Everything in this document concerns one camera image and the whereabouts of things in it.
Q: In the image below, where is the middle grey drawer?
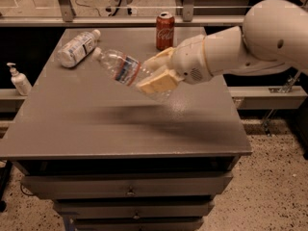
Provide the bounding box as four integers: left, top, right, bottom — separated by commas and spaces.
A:
54, 199, 214, 219

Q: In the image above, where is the top grey drawer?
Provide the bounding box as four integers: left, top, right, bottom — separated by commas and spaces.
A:
21, 172, 233, 199

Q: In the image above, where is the white pump dispenser bottle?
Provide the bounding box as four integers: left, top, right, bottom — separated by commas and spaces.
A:
7, 63, 32, 96

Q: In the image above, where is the white labelled bottle lying down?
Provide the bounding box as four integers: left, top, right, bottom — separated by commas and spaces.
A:
57, 29, 101, 68

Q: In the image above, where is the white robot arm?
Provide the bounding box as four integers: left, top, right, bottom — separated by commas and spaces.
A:
137, 0, 308, 94

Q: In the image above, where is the grey drawer cabinet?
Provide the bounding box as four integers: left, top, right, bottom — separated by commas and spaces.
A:
0, 26, 253, 231

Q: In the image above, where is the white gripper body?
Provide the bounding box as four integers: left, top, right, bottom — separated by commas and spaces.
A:
170, 35, 213, 85

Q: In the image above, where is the black cable on floor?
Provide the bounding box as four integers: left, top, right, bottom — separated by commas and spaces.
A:
67, 0, 102, 17

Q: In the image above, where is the red cola can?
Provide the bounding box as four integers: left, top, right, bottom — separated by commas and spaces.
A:
156, 12, 175, 50

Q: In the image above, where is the clear plastic water bottle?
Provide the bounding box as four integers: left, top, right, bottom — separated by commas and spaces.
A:
91, 47, 172, 102

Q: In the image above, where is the bottom grey drawer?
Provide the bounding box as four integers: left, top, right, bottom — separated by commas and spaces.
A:
74, 218, 203, 231

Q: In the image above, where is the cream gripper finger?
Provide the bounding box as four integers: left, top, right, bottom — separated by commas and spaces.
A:
143, 47, 175, 71
137, 69, 184, 94

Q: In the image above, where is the grey drawer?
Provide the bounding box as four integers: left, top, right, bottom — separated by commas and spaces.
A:
74, 218, 203, 231
21, 172, 233, 199
54, 199, 214, 219

